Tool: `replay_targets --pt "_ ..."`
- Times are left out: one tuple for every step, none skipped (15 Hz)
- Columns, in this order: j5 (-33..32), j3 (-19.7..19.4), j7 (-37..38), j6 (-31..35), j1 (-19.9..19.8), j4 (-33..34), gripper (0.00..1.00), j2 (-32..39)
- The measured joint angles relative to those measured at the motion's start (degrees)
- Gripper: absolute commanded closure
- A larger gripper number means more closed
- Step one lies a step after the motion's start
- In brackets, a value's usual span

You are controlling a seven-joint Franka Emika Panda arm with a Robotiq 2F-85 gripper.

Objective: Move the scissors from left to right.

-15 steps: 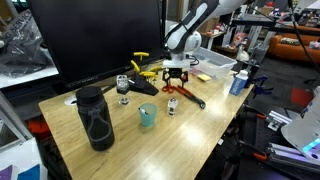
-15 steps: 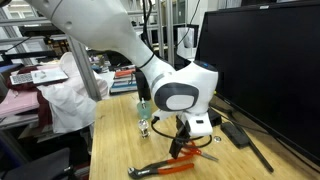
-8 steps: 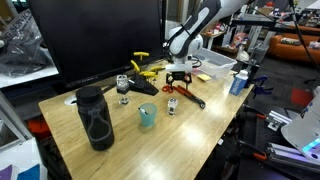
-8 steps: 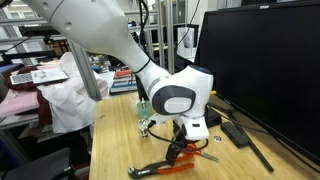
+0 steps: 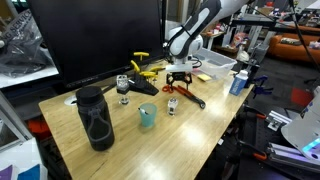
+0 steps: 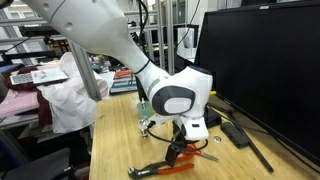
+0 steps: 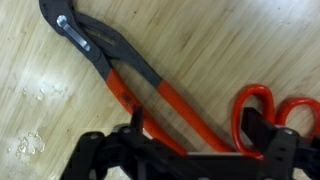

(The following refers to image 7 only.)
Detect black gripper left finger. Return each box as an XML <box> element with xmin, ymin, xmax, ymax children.
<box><xmin>59</xmin><ymin>105</ymin><xmax>188</xmax><ymax>180</ymax></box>

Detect orange handled slip-joint pliers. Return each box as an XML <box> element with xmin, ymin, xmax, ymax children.
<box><xmin>38</xmin><ymin>0</ymin><xmax>237</xmax><ymax>157</ymax></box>

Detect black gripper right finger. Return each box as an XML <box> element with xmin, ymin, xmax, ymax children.
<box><xmin>241</xmin><ymin>107</ymin><xmax>320</xmax><ymax>180</ymax></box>

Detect red handled scissors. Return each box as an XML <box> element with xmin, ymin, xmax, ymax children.
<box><xmin>230</xmin><ymin>83</ymin><xmax>320</xmax><ymax>161</ymax></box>

